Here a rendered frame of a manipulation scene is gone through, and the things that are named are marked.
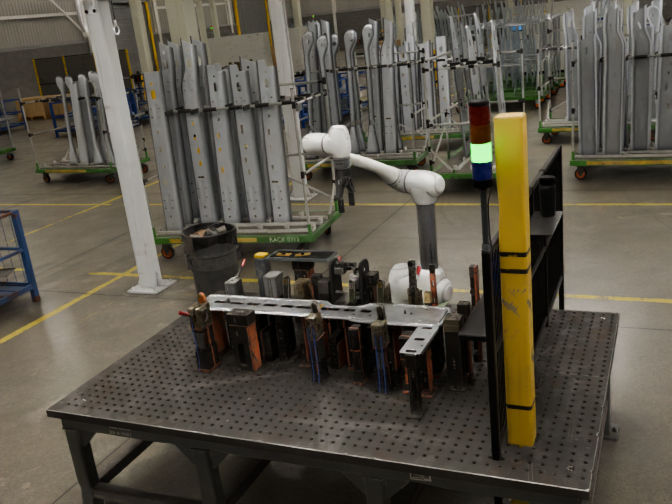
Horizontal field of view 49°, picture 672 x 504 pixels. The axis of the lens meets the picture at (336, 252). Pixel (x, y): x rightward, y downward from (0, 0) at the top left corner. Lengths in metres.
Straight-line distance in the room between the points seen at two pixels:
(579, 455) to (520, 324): 0.56
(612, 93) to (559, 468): 7.59
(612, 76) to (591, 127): 0.67
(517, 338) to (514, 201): 0.53
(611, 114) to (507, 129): 7.53
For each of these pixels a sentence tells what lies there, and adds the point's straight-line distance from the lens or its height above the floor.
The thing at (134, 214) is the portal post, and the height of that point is 0.78.
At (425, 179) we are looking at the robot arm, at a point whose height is 1.52.
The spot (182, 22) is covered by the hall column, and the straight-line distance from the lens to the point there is 11.13.
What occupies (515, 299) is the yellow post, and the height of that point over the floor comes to 1.32.
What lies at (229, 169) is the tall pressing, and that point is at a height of 0.91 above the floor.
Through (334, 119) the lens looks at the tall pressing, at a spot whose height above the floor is 0.86.
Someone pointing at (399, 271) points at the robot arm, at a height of 0.97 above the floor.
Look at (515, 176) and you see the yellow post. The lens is 2.69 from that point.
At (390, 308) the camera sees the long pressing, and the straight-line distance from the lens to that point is 3.67.
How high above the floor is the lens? 2.40
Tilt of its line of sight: 18 degrees down
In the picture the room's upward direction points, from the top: 7 degrees counter-clockwise
